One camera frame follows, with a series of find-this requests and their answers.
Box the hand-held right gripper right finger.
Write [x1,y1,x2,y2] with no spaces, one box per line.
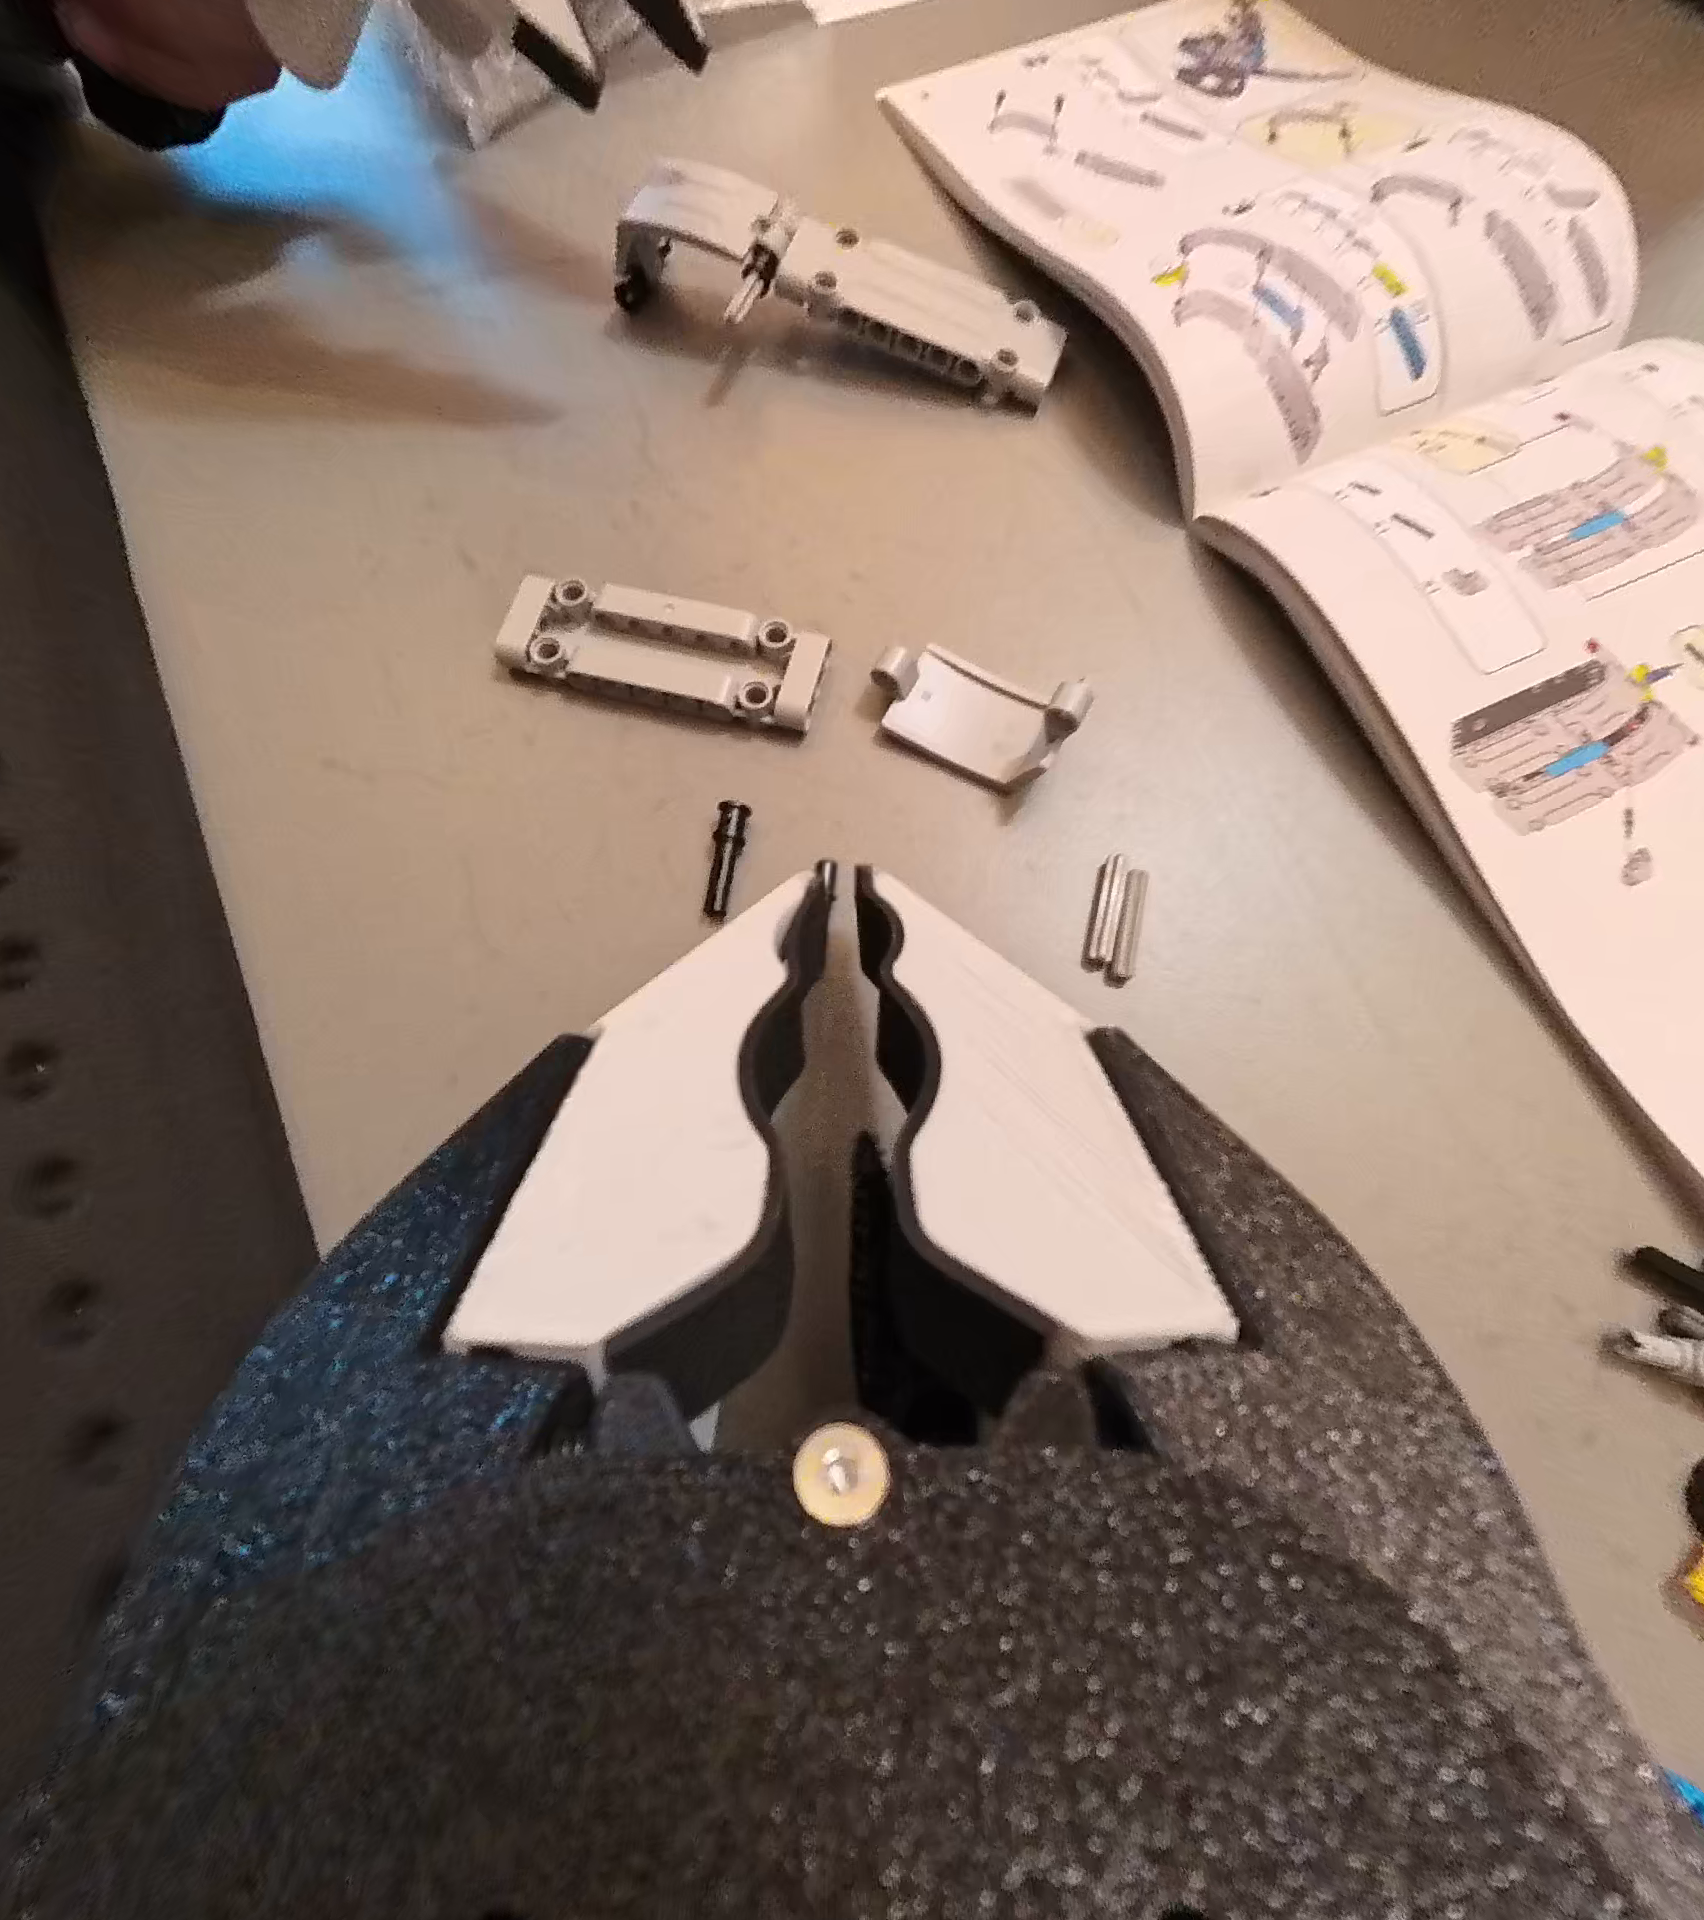
[852,864,1242,1420]

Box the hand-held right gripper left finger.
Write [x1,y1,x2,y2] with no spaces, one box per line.
[443,866,827,1420]

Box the small grey connector piece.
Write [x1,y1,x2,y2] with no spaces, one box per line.
[719,216,802,332]

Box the grey panel with holes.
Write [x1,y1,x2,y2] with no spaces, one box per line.
[767,222,1067,419]

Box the grey desk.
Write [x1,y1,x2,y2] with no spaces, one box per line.
[42,0,1704,1920]

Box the person's left hand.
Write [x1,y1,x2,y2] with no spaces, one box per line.
[56,0,284,115]

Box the crumpled clear plastic wrap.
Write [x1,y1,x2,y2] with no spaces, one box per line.
[394,0,599,153]

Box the grey curved panel piece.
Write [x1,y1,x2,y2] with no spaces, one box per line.
[869,643,1097,793]

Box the white instruction booklet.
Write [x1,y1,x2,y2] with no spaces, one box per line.
[874,0,1704,1267]

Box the grey open frame piece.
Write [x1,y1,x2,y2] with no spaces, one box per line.
[494,575,834,741]

